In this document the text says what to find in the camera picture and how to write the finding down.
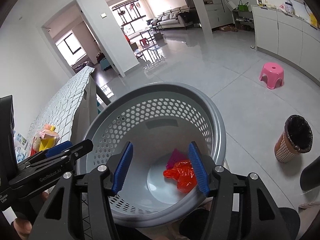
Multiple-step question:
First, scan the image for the red plastic bag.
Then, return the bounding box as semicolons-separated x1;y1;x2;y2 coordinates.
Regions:
163;159;197;193

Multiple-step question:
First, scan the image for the pink snack bag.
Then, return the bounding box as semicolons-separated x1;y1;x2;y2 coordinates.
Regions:
38;124;60;140

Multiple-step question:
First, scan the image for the brown checkered trash bin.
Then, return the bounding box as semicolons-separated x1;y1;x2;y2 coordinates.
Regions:
274;115;313;163

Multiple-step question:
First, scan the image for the person's left hand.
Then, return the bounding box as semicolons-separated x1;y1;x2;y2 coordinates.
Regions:
12;218;32;239

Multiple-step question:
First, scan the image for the white checkered tablecloth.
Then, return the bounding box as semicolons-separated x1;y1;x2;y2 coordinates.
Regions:
16;66;98;163

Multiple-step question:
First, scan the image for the grey perforated laundry basket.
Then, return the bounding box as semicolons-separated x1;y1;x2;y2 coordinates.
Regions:
77;82;226;228

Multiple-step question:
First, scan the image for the red stool far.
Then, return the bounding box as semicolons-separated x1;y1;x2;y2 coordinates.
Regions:
139;38;149;48

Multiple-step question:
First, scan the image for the pink plastic stool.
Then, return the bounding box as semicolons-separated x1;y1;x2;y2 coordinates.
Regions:
259;62;284;89

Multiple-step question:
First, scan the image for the dark coffee table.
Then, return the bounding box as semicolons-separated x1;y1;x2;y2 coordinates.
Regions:
139;26;163;42

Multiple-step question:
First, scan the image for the white sideboard cabinet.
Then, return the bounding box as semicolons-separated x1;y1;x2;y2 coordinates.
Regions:
252;5;319;82

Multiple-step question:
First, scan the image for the grey sectional sofa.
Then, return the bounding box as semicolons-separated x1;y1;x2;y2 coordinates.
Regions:
150;5;199;29

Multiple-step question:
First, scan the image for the low shoe rack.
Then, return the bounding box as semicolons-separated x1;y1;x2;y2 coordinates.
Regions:
232;9;254;31

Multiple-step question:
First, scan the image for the green shopping bag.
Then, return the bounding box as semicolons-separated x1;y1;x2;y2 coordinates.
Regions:
238;0;249;12

